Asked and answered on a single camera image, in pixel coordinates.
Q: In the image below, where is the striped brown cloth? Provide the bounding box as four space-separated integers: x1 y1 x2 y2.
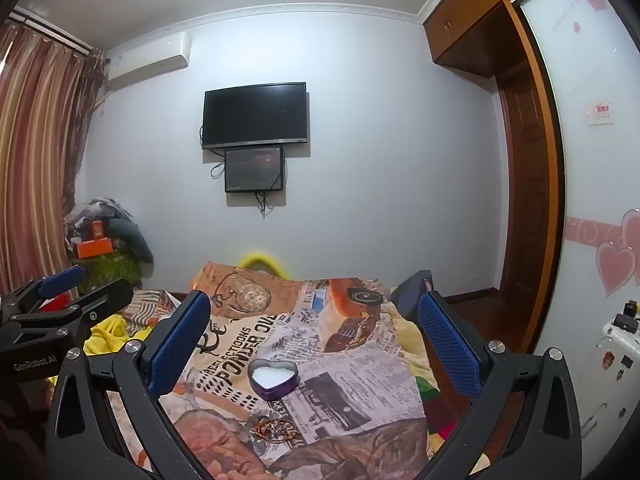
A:
121 288 177 337

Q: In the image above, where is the black wall television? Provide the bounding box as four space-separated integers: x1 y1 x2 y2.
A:
201 81 308 151

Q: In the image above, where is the brown wooden door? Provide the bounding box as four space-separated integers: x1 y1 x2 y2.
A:
495 60 557 357

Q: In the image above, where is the pale yellow sheet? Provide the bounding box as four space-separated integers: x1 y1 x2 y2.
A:
397 310 441 393

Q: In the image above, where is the newspaper print blanket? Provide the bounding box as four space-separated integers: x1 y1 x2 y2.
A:
107 260 441 480

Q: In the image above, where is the small black wall monitor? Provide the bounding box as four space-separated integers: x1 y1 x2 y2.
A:
224 146 285 194

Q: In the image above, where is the purple heart-shaped tin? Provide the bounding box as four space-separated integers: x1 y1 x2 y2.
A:
248 358 300 402

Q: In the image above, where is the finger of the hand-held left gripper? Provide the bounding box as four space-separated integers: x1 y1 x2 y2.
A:
10 277 135 356
0 265 87 322

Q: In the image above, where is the dark blue bag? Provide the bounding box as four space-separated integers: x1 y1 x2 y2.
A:
389 270 434 322

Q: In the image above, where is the yellow cloth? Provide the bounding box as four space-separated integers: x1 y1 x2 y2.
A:
82 314 154 356

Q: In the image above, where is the pile of clothes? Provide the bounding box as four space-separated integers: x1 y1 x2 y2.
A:
64 198 139 251

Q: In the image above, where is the colourful green pink cloth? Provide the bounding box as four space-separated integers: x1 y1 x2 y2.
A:
415 375 458 438

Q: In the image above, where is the striped brown curtain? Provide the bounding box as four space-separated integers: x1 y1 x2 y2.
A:
0 19 107 297

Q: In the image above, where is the white wardrobe sliding door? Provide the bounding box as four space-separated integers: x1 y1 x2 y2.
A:
520 0 640 476

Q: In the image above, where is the white air conditioner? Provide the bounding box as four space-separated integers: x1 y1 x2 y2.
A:
106 31 192 82

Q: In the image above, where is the orange box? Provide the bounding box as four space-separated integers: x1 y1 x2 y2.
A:
70 239 115 260

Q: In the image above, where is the red beaded bracelet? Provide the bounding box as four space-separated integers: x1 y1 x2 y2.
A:
251 417 296 444

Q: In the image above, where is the grey pillow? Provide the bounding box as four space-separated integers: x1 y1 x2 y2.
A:
107 217 155 264

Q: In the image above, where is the yellow hoop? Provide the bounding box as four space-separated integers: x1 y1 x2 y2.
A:
239 252 286 277

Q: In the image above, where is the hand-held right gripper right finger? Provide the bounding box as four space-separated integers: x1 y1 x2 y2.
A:
416 290 584 480

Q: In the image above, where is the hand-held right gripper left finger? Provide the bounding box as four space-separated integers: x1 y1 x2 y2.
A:
47 290 213 480

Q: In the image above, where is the wooden overhead cabinet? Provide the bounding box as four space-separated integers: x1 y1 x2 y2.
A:
422 0 526 79

